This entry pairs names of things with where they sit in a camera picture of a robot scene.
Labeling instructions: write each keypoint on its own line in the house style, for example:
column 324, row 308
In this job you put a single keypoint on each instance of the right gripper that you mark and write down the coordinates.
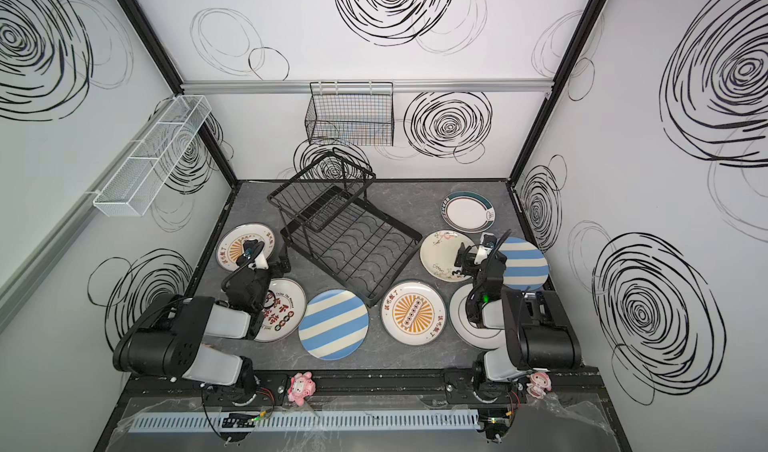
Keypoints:
column 477, row 257

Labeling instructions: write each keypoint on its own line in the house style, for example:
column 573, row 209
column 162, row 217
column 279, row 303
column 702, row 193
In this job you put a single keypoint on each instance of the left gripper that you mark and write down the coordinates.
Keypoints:
column 253, row 259

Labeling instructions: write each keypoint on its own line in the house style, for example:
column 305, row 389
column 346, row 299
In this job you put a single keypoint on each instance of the sunburst plate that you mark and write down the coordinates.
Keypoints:
column 230, row 247
column 413, row 313

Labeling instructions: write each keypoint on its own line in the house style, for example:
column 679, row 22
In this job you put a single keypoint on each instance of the red characters plate green rim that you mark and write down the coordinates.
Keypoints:
column 284, row 310

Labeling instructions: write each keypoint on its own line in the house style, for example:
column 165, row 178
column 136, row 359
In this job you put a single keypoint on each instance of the blue striped plate front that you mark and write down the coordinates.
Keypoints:
column 334, row 326

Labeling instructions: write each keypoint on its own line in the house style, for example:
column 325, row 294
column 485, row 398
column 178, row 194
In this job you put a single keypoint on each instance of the blue striped plate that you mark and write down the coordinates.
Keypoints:
column 526, row 266
column 334, row 326

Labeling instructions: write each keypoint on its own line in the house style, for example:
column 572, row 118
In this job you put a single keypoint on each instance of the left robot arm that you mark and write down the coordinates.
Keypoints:
column 167, row 340

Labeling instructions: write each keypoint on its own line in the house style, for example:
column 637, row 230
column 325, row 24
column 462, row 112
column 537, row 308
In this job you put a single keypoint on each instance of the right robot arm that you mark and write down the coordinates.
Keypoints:
column 506, row 311

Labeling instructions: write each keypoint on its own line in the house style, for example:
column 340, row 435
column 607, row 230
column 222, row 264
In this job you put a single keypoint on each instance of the blue striped plate right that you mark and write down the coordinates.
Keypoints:
column 526, row 266

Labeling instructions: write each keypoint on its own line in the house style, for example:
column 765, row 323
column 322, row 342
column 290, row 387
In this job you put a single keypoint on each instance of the cream floral plate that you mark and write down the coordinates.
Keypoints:
column 438, row 253

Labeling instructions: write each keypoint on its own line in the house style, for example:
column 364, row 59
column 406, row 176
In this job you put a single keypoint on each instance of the white plate green rim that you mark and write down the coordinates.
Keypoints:
column 468, row 212

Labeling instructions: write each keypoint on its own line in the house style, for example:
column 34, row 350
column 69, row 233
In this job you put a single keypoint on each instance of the white plate black rim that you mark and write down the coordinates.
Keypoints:
column 484, row 339

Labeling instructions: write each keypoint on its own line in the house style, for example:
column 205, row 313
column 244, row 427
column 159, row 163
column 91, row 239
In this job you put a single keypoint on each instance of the pink plush toy left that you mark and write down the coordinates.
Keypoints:
column 301, row 388

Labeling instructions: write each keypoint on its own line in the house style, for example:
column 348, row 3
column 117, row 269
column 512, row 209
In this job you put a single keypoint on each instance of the pink plush toy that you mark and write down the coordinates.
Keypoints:
column 539, row 384
column 301, row 388

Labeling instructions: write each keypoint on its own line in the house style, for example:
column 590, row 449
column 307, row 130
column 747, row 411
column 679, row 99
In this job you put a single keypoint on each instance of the pink plush toy right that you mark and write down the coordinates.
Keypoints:
column 539, row 384

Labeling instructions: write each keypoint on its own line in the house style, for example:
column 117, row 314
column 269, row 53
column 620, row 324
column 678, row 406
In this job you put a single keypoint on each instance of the black wire dish rack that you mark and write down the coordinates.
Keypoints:
column 329, row 220

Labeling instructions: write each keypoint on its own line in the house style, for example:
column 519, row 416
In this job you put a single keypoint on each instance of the white mesh wall shelf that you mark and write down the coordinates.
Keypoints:
column 157, row 151

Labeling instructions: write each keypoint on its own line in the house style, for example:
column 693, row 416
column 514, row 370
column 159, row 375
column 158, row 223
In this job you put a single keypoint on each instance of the white slotted cable duct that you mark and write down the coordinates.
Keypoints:
column 305, row 421

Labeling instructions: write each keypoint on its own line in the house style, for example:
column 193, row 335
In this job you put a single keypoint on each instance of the aluminium wall rail back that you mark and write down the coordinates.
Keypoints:
column 242, row 87

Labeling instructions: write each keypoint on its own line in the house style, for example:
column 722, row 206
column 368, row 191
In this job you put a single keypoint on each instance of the aluminium wall rail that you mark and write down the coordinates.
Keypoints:
column 33, row 271
column 242, row 87

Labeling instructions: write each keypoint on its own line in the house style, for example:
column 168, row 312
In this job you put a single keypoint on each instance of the black wire wall basket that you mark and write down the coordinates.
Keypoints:
column 358, row 119

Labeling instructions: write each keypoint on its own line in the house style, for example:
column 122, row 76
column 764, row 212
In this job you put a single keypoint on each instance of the aluminium wall rail left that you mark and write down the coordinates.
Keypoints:
column 33, row 271

